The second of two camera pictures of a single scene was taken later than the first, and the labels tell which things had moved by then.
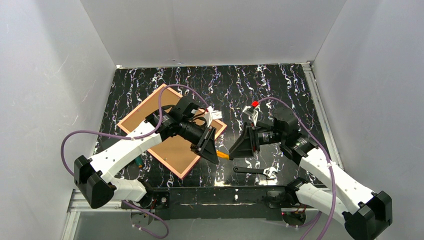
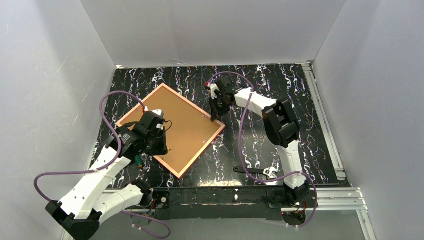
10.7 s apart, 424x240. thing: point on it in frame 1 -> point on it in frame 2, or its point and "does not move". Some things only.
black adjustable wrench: x=269 y=172 does not move
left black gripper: x=205 y=139 -> x=159 y=145
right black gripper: x=251 y=137 -> x=216 y=106
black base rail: x=233 y=203 does not move
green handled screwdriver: x=139 y=162 does not move
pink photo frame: x=179 y=158 does not move
